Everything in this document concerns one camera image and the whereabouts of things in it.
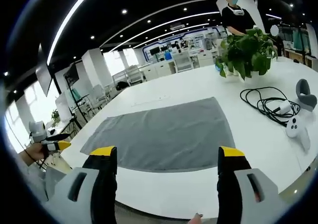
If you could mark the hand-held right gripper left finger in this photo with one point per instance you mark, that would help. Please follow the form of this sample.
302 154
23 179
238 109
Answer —
84 184

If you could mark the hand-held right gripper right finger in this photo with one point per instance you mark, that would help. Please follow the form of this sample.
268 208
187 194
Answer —
244 184

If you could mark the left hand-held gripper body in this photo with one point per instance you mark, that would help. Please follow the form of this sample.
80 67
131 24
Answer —
38 132

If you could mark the grey towel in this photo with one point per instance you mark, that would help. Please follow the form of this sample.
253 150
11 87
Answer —
161 134

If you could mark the person's left hand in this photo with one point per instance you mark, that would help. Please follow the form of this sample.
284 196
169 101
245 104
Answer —
34 154

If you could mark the person's right hand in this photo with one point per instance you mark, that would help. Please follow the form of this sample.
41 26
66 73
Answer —
196 219

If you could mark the black tripod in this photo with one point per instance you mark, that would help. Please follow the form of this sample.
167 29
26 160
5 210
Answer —
74 124

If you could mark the small green plant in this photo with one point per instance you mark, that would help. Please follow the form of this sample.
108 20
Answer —
55 114

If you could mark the black monitor screen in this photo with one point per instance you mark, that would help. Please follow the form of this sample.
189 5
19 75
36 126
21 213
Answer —
71 75

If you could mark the white table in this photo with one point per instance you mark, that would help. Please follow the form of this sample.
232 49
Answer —
198 134

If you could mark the white game controller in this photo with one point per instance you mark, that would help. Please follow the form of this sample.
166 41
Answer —
296 130

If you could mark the white power adapter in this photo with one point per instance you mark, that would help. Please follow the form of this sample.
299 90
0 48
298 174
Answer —
284 107

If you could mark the white chair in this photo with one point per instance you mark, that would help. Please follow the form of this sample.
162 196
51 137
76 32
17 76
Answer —
134 75

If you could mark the green potted plant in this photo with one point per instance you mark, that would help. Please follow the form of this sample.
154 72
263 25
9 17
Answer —
246 52

